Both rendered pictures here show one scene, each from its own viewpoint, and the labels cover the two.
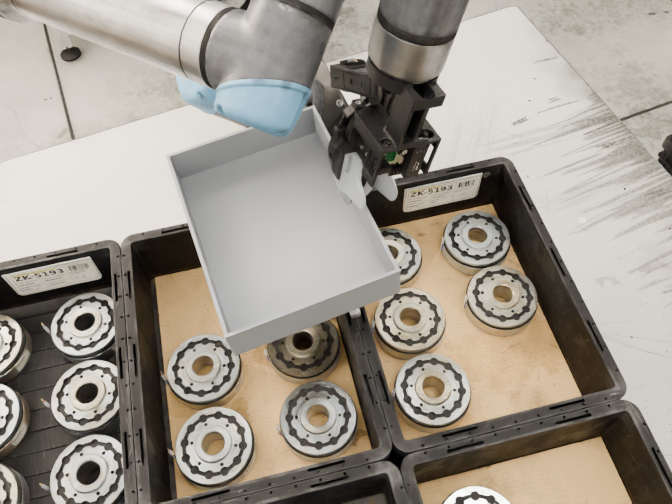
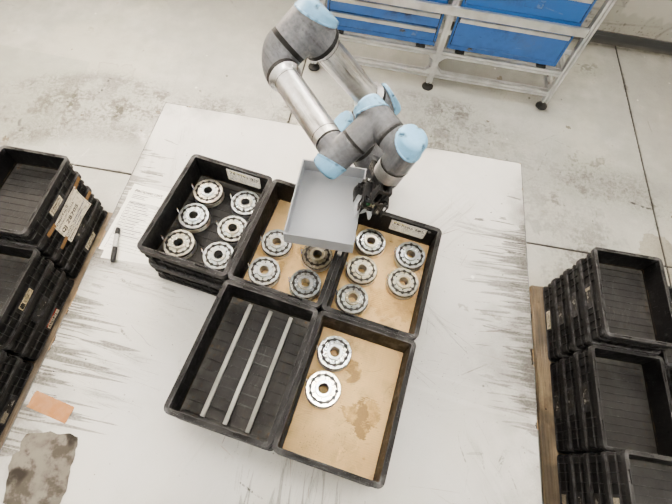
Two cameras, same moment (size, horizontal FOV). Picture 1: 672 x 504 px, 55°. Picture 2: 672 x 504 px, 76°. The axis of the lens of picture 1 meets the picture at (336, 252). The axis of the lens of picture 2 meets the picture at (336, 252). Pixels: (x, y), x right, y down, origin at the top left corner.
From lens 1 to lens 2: 0.53 m
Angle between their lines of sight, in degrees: 11
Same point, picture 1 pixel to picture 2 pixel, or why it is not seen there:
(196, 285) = not seen: hidden behind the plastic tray
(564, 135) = (494, 236)
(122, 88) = (327, 97)
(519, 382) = (387, 317)
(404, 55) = (381, 174)
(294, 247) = (327, 217)
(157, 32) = (310, 125)
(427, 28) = (390, 170)
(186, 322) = (281, 223)
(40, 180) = (261, 133)
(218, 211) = (310, 189)
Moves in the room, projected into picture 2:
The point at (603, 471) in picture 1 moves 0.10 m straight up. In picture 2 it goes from (394, 364) to (401, 356)
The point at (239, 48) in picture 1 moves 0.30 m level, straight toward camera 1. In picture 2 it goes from (329, 145) to (281, 249)
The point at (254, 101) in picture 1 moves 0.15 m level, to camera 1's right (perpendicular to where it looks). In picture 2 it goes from (324, 164) to (380, 191)
